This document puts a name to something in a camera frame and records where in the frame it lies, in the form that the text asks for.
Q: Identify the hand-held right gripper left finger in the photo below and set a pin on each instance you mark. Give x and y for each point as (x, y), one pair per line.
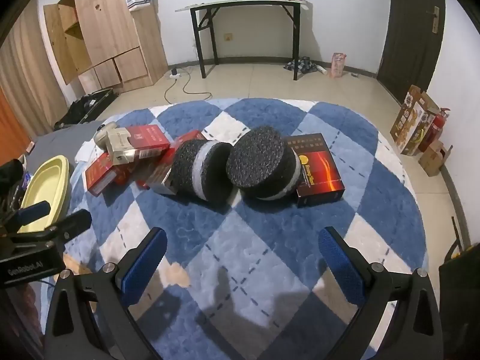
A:
(146, 266)

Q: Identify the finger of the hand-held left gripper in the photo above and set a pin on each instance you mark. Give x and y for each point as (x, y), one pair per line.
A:
(28, 214)
(71, 223)

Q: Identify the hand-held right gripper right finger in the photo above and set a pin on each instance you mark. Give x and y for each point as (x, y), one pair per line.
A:
(341, 266)

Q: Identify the yellow plastic basin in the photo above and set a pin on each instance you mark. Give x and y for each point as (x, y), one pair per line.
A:
(45, 180)

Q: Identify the red silver cigarette box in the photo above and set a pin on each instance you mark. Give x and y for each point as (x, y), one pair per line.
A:
(157, 176)

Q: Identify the dark box orange print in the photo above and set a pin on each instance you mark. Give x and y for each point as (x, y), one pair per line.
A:
(318, 172)

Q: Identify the black foam disc white band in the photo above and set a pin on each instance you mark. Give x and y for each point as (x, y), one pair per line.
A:
(255, 157)
(210, 172)

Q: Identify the red lantern print cigarette box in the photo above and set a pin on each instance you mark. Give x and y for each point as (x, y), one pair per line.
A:
(148, 138)

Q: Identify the white cloth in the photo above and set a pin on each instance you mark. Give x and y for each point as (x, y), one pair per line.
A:
(83, 152)

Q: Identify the blue checked blanket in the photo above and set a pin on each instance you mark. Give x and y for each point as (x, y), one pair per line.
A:
(262, 240)

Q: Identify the orange curtain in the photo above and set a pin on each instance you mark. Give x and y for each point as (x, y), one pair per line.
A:
(11, 127)

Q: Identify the black case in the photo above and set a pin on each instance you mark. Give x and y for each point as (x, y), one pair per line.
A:
(84, 108)

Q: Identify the dark object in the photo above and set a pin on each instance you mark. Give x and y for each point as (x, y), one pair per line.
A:
(459, 292)

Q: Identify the small brown cardboard box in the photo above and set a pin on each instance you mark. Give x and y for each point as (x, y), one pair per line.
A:
(431, 159)

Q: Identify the printed cardboard box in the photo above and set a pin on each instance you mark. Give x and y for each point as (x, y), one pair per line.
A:
(410, 123)

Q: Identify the red fire extinguisher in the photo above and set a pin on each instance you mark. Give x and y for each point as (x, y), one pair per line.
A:
(431, 131)

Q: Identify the white power strip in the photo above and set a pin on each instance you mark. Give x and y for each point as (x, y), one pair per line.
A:
(174, 75)

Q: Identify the white bottle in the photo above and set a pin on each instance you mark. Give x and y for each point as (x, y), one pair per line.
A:
(321, 70)

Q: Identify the wooden wardrobe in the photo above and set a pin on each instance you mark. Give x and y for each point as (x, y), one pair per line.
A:
(108, 26)

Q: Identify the pink box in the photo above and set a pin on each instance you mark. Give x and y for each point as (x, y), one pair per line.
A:
(338, 63)

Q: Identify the pile of clothes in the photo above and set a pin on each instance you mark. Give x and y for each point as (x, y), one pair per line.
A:
(300, 65)

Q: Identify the dark door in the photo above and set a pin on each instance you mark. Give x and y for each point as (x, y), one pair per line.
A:
(408, 37)

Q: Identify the black folding table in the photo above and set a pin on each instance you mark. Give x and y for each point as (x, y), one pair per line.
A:
(243, 3)

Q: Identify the wall outlet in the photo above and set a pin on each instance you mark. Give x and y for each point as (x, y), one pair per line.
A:
(228, 37)

